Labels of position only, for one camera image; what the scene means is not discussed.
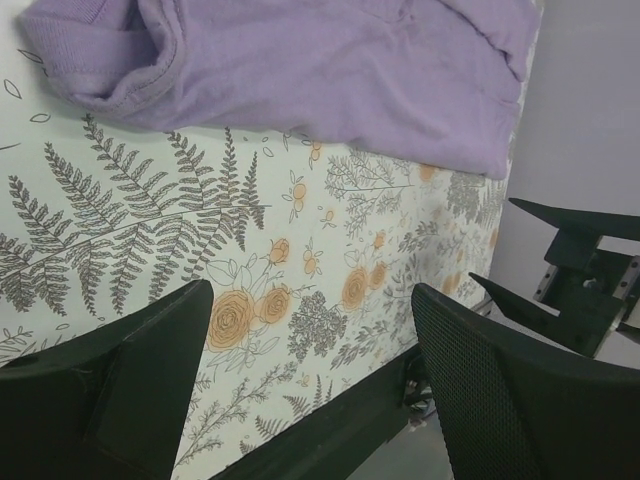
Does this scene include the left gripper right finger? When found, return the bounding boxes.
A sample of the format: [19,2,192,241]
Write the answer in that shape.
[411,283,639,479]

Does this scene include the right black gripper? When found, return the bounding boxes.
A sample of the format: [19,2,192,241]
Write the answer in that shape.
[471,198,639,358]

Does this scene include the floral patterned table mat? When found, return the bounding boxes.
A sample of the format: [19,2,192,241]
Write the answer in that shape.
[1,1,540,479]

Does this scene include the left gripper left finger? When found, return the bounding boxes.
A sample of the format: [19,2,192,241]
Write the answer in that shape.
[1,280,214,479]

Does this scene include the purple t shirt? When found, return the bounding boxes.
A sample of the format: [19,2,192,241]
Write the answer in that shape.
[19,1,541,179]

